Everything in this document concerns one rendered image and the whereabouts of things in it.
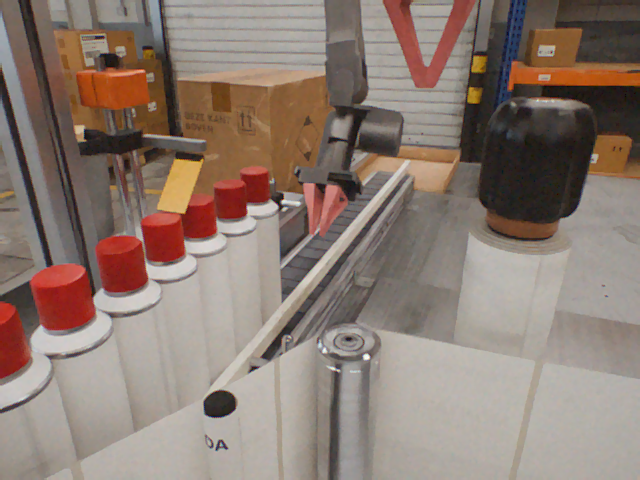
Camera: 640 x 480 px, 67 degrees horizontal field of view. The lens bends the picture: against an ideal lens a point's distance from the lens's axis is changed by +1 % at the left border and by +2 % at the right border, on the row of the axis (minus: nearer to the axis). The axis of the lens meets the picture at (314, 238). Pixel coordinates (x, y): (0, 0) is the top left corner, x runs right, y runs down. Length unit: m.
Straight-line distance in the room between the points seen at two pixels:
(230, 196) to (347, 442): 0.27
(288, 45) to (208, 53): 0.85
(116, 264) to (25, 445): 0.12
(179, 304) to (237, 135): 0.67
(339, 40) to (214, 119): 0.39
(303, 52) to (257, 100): 3.86
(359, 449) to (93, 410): 0.19
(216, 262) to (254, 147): 0.60
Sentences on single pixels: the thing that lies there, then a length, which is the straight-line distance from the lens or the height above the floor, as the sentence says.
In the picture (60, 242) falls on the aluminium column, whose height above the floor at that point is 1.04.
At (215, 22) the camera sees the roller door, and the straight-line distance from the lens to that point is 5.17.
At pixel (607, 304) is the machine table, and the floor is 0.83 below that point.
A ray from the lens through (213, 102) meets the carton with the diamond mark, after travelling 1.08.
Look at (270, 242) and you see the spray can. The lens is 0.55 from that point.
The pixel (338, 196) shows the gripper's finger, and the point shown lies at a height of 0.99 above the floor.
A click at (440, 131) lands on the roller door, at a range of 4.72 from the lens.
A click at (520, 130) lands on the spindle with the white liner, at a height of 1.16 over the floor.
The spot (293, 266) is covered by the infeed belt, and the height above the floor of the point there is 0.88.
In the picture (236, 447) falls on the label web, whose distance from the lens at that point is 0.27.
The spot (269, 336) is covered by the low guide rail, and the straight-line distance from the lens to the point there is 0.56.
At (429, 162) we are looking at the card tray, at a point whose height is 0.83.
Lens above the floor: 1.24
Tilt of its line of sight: 25 degrees down
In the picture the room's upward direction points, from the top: straight up
